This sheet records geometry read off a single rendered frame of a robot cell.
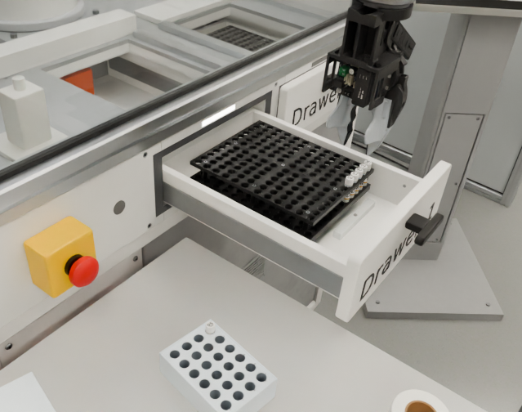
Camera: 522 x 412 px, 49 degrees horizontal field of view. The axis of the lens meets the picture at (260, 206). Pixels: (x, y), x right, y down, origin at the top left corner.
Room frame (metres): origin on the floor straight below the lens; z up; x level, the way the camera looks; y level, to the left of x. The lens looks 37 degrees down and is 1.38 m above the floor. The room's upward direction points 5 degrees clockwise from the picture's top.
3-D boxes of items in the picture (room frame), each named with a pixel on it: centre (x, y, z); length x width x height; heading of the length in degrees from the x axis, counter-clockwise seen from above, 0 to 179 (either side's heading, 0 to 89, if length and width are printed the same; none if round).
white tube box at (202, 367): (0.44, 0.03, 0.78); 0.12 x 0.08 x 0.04; 48
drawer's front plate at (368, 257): (0.63, -0.20, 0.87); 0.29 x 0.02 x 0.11; 147
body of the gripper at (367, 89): (0.68, -0.12, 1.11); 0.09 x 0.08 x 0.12; 147
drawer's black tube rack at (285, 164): (0.74, -0.03, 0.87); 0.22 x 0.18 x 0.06; 57
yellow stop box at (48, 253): (0.52, 0.24, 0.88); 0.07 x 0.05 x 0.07; 147
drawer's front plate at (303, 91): (1.07, -0.10, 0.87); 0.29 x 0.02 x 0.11; 147
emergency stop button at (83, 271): (0.50, 0.21, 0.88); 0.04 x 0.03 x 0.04; 147
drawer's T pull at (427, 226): (0.61, -0.22, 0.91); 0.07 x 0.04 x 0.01; 147
